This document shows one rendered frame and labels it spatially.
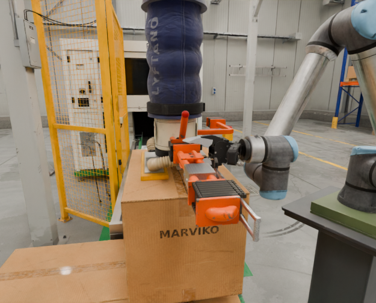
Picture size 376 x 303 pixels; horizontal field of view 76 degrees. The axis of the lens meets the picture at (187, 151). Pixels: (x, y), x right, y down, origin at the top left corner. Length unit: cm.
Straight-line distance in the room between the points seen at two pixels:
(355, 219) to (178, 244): 75
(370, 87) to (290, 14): 1173
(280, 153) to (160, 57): 52
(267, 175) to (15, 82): 181
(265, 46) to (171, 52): 1096
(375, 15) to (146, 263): 100
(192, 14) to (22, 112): 153
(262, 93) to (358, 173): 1052
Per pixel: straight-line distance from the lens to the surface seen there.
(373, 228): 122
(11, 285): 133
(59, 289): 122
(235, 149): 69
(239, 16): 1145
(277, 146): 82
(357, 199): 132
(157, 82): 92
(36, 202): 230
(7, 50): 216
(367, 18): 94
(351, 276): 145
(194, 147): 73
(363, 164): 128
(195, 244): 84
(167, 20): 92
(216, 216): 40
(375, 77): 100
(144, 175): 88
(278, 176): 85
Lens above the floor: 131
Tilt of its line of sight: 14 degrees down
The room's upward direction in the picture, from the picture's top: straight up
